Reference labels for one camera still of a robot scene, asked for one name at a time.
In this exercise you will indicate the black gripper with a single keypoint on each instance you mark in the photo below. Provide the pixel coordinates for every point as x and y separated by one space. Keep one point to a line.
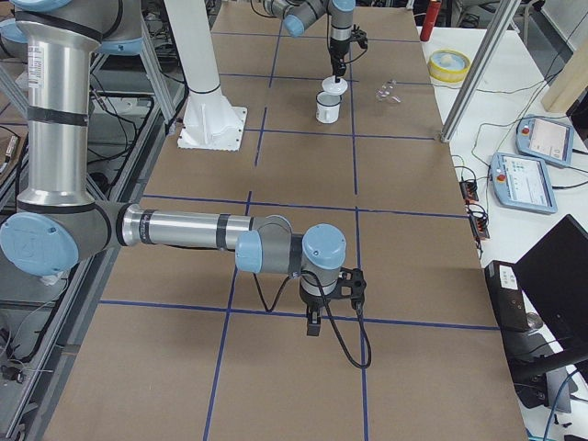
338 50

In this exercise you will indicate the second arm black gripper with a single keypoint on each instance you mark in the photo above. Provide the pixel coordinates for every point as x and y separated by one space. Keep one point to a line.
311 305

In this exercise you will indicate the white round lid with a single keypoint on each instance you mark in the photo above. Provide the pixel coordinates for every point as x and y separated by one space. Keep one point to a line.
334 85

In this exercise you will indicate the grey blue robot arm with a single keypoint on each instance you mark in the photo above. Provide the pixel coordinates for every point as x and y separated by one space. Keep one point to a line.
299 16

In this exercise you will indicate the white enamel mug blue rim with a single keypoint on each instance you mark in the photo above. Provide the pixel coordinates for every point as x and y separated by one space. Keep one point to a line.
327 107

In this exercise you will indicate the red cylinder bottle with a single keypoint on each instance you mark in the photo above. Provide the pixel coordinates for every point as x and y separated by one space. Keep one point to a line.
430 19

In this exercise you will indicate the far blue teach pendant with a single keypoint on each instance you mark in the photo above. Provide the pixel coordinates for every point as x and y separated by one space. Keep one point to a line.
545 138

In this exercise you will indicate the blue teach pendant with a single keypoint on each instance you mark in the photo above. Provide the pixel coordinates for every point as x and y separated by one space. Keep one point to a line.
522 182
545 138

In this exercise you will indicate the near blue teach pendant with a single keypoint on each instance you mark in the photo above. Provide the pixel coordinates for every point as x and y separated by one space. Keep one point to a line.
522 182

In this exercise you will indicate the black laptop computer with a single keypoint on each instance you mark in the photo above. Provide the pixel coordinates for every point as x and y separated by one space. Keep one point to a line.
540 305

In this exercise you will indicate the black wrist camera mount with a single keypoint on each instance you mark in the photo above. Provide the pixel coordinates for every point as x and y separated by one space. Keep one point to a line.
360 37

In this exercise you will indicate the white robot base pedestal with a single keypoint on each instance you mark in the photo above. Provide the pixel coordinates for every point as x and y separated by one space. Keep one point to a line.
210 122

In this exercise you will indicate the aluminium frame post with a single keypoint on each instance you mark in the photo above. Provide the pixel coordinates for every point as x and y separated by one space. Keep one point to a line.
489 44

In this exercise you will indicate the aluminium side frame rail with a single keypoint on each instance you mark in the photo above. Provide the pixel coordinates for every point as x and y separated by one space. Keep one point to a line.
98 110

